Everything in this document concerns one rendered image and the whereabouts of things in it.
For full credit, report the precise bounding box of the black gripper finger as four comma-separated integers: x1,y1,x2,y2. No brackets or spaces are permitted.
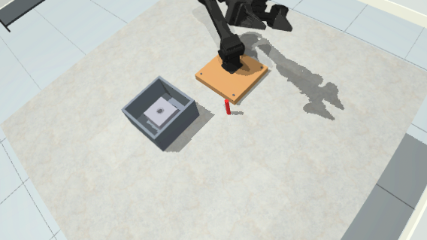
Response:
272,8,293,32
235,3,267,30

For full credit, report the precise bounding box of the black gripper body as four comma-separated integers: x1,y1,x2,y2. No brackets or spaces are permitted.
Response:
225,0,289,28

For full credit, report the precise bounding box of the red peg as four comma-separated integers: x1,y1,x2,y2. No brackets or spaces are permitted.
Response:
225,99,231,115

